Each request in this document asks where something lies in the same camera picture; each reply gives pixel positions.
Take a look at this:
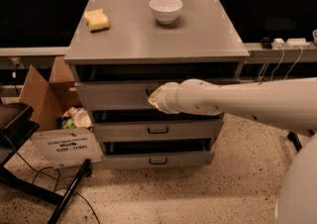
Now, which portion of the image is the grey top drawer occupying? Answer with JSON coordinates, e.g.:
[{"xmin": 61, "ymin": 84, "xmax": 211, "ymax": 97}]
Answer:
[{"xmin": 75, "ymin": 81, "xmax": 165, "ymax": 109}]

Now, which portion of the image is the grey drawer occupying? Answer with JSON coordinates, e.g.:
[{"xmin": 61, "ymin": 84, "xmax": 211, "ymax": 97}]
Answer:
[
  {"xmin": 75, "ymin": 81, "xmax": 165, "ymax": 109},
  {"xmin": 94, "ymin": 119, "xmax": 223, "ymax": 142},
  {"xmin": 102, "ymin": 151, "xmax": 215, "ymax": 169}
]

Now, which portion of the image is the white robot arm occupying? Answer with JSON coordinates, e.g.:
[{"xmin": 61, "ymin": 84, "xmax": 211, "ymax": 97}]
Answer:
[{"xmin": 149, "ymin": 77, "xmax": 317, "ymax": 224}]

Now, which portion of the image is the grey middle drawer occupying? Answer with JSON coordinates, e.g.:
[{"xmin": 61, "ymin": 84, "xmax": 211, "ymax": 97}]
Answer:
[{"xmin": 94, "ymin": 119, "xmax": 223, "ymax": 142}]

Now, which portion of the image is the grey bottom drawer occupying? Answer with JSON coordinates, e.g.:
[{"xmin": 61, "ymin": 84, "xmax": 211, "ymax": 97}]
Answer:
[{"xmin": 102, "ymin": 151, "xmax": 215, "ymax": 169}]

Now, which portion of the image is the grey drawer cabinet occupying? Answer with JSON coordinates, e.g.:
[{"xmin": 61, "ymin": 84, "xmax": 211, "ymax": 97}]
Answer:
[{"xmin": 65, "ymin": 0, "xmax": 249, "ymax": 157}]

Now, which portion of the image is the white ceramic bowl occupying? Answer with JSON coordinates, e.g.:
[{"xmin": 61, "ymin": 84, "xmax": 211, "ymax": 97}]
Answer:
[{"xmin": 150, "ymin": 0, "xmax": 183, "ymax": 25}]

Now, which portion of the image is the black small adapter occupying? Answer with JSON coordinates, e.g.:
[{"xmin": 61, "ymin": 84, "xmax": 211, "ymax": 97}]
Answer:
[{"xmin": 261, "ymin": 38, "xmax": 271, "ymax": 50}]

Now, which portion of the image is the yellow sponge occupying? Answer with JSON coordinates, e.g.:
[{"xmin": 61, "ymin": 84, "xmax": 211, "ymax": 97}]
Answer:
[{"xmin": 84, "ymin": 9, "xmax": 110, "ymax": 32}]

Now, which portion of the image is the brown cardboard box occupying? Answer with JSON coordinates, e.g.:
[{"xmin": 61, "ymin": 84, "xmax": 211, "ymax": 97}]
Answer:
[{"xmin": 20, "ymin": 56, "xmax": 102, "ymax": 168}]

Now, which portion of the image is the white power adapter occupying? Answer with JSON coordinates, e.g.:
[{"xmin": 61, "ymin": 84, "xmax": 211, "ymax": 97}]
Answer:
[{"xmin": 272, "ymin": 38, "xmax": 284, "ymax": 50}]

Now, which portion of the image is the black stand leg right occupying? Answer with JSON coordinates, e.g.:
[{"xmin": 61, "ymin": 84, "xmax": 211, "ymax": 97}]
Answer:
[{"xmin": 287, "ymin": 132, "xmax": 302, "ymax": 152}]

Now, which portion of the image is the white power strip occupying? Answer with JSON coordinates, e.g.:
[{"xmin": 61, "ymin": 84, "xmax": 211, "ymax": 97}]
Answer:
[{"xmin": 286, "ymin": 38, "xmax": 310, "ymax": 49}]

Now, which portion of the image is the black floor cable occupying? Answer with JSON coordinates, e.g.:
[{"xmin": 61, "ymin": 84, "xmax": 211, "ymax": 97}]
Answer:
[{"xmin": 3, "ymin": 135, "xmax": 101, "ymax": 224}]

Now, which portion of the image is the black stand frame left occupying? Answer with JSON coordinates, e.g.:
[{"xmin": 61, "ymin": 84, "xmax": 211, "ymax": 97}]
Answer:
[{"xmin": 0, "ymin": 103, "xmax": 91, "ymax": 224}]

